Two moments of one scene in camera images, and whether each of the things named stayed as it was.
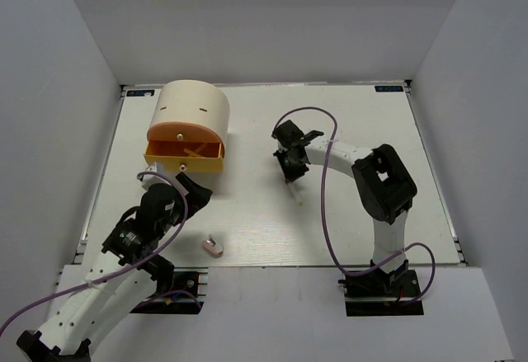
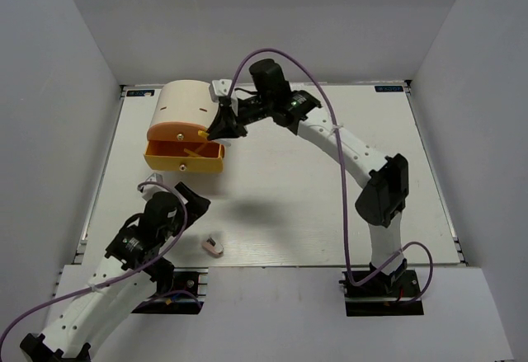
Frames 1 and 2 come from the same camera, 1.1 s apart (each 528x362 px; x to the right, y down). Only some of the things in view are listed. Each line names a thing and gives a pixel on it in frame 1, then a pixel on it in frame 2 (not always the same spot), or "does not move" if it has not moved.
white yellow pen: (192, 153) does not move
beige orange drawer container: (189, 127) does not move
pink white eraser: (213, 246) does not move
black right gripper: (291, 176) to (226, 124)
